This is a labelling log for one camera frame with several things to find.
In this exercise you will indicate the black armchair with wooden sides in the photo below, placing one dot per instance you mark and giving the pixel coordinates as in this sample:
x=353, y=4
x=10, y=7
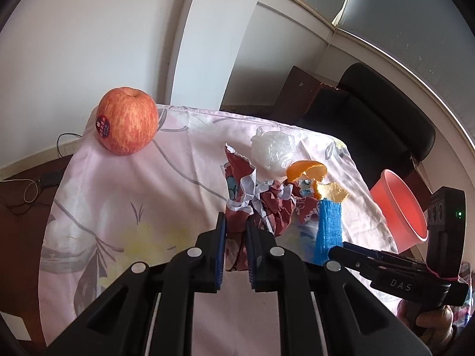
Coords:
x=371, y=118

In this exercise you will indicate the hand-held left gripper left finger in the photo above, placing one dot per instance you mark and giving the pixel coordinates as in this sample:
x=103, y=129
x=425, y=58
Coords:
x=222, y=252

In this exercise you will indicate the white plastic bag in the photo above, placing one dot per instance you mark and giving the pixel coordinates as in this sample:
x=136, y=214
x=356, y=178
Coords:
x=272, y=150

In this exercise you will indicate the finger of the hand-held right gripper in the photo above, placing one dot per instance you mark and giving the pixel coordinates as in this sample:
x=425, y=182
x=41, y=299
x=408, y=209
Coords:
x=352, y=261
x=371, y=253

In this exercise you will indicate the person's right hand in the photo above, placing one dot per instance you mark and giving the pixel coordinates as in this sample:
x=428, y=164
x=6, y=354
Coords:
x=438, y=322

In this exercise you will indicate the pink plastic bucket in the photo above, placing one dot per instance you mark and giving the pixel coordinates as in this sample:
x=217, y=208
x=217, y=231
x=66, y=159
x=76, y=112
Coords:
x=389, y=207

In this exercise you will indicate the red apple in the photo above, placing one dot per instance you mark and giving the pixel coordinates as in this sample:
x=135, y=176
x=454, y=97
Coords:
x=126, y=122

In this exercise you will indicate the pale yellow peel piece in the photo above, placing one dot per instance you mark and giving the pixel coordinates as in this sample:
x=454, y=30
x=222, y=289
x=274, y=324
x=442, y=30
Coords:
x=332, y=192

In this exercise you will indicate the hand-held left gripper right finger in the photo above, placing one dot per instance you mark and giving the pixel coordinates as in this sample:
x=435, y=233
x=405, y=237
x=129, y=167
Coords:
x=249, y=259

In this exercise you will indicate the dark red wrapper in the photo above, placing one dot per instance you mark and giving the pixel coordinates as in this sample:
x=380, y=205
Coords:
x=274, y=207

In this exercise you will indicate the pink floral tablecloth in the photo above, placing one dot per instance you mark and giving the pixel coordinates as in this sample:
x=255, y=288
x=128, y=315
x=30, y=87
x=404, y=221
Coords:
x=130, y=193

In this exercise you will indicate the black power adapter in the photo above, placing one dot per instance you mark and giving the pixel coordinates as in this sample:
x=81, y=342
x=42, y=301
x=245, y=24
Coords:
x=51, y=178

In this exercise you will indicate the white flat box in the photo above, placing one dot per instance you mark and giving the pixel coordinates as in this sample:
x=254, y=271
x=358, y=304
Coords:
x=13, y=324

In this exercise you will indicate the curled orange peel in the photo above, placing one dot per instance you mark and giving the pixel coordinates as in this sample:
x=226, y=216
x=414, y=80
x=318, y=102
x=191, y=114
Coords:
x=300, y=170

